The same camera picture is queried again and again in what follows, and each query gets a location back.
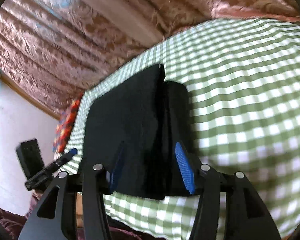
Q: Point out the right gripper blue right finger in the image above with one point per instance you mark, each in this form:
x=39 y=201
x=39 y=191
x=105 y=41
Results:
x=185 y=168

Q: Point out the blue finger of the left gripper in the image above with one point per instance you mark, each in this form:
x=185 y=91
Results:
x=71 y=153

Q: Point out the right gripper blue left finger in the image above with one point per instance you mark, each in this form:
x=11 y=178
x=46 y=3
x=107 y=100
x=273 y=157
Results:
x=116 y=168

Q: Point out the black embroidered pants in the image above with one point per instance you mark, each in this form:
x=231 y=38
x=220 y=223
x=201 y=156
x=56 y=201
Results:
x=149 y=115

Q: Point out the colourful checkered pillow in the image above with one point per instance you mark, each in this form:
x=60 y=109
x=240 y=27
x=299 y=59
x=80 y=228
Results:
x=65 y=125

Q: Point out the green checkered bed sheet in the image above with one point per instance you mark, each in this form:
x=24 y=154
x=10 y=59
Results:
x=243 y=78

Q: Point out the brown floral curtain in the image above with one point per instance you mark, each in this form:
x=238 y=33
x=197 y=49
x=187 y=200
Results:
x=56 y=49

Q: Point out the wooden door frame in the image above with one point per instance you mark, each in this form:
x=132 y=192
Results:
x=13 y=86

